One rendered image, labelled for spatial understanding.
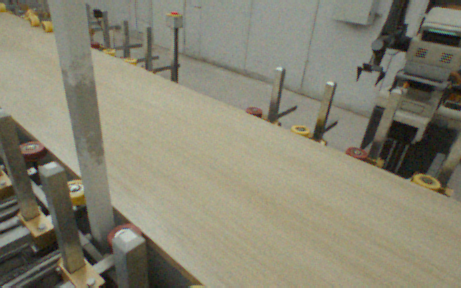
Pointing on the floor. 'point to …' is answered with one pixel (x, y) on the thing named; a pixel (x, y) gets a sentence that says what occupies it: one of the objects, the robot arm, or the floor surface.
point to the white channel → (84, 113)
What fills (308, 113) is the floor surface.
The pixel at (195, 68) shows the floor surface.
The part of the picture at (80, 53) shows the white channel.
